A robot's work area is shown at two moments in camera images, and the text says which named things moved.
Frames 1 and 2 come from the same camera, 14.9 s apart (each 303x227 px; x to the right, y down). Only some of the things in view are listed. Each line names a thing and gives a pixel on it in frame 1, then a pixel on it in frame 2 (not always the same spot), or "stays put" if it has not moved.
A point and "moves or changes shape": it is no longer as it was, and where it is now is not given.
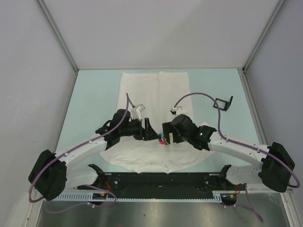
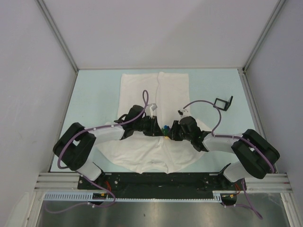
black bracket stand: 227,104 stays put
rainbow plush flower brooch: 162,139 moves or changes shape
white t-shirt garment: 155,95 stays put
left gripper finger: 151,135 -> 157,131
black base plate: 161,185 stays put
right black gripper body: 184,138 stays put
